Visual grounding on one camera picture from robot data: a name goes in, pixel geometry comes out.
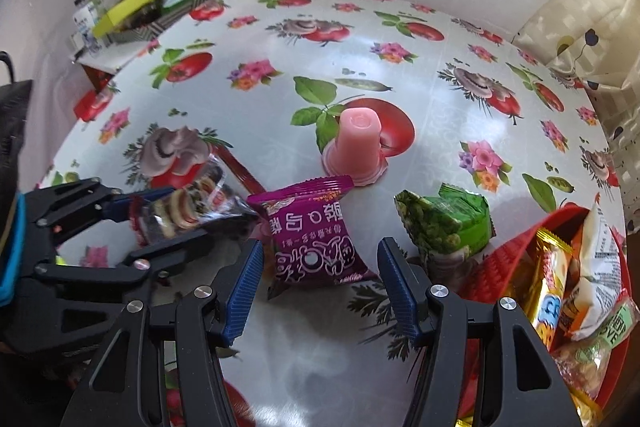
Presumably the large yellow chip bag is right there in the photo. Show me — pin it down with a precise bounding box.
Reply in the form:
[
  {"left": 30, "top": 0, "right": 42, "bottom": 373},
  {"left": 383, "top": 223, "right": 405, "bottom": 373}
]
[{"left": 570, "top": 387, "right": 603, "bottom": 427}]

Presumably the pink jelly cup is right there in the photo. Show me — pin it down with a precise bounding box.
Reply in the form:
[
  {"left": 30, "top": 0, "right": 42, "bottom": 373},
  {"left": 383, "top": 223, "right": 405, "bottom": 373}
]
[{"left": 321, "top": 106, "right": 389, "bottom": 188}]

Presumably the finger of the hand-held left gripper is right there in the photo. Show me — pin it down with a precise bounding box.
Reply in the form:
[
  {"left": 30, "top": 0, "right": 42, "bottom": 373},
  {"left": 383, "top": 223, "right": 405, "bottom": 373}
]
[
  {"left": 20, "top": 178, "right": 173, "bottom": 248},
  {"left": 35, "top": 229, "right": 211, "bottom": 285}
]

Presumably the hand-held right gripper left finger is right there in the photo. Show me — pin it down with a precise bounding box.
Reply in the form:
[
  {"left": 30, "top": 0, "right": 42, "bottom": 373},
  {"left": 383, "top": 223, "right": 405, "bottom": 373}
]
[{"left": 60, "top": 238, "right": 265, "bottom": 427}]

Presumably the clear dark cookie packet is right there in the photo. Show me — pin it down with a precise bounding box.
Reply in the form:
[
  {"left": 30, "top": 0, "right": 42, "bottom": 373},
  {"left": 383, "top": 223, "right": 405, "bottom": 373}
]
[{"left": 129, "top": 152, "right": 261, "bottom": 248}]

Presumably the green pea snack packet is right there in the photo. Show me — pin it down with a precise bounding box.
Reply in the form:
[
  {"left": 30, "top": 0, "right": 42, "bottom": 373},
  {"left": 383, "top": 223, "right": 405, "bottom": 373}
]
[{"left": 394, "top": 183, "right": 497, "bottom": 275}]

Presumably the white bottle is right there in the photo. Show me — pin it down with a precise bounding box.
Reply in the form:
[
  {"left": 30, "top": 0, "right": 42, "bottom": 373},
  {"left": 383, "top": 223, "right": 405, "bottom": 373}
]
[{"left": 70, "top": 0, "right": 101, "bottom": 52}]

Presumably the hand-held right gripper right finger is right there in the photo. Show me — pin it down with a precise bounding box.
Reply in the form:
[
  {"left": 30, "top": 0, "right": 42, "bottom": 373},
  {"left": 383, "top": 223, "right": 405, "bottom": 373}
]
[{"left": 376, "top": 237, "right": 583, "bottom": 427}]

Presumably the green white biscuit packet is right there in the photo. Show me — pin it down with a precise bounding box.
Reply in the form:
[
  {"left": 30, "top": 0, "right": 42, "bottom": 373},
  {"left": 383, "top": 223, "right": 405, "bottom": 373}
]
[{"left": 590, "top": 289, "right": 636, "bottom": 348}]

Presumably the dark mesh cloth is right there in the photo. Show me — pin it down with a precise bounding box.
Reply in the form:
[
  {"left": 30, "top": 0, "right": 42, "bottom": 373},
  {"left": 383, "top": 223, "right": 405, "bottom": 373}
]
[{"left": 0, "top": 52, "right": 36, "bottom": 190}]

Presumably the long yellow snack bar packet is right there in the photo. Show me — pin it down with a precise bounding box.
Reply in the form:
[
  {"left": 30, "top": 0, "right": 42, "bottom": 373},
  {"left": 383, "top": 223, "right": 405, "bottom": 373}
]
[{"left": 520, "top": 227, "right": 573, "bottom": 343}]

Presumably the cream heart print curtain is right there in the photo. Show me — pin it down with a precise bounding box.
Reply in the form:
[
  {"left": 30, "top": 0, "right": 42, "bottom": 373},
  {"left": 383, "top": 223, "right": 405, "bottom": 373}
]
[{"left": 512, "top": 0, "right": 640, "bottom": 233}]

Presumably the red plastic basin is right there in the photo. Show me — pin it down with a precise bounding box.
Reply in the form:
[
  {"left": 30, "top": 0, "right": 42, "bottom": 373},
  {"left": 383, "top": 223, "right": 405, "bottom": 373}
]
[{"left": 457, "top": 205, "right": 632, "bottom": 427}]

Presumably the purple snack packet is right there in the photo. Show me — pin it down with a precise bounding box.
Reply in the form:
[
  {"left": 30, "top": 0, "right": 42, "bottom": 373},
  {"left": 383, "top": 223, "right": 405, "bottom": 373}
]
[{"left": 247, "top": 175, "right": 378, "bottom": 303}]

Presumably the white orange snack packet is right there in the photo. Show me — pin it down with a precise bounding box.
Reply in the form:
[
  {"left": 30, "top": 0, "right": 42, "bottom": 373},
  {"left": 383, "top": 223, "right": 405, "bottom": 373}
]
[{"left": 562, "top": 202, "right": 628, "bottom": 342}]

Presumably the pale green clear packet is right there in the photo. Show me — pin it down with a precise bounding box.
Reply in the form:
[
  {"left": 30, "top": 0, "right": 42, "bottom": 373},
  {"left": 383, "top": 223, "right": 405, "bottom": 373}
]
[{"left": 550, "top": 338, "right": 616, "bottom": 400}]

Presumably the floral tomato print tablecloth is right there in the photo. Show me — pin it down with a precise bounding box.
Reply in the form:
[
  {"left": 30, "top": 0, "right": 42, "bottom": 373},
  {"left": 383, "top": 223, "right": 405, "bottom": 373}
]
[{"left": 37, "top": 0, "right": 628, "bottom": 427}]

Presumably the striped black white box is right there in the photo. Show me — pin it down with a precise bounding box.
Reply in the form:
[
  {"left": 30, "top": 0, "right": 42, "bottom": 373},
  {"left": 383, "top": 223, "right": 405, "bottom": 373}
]
[{"left": 102, "top": 0, "right": 231, "bottom": 45}]

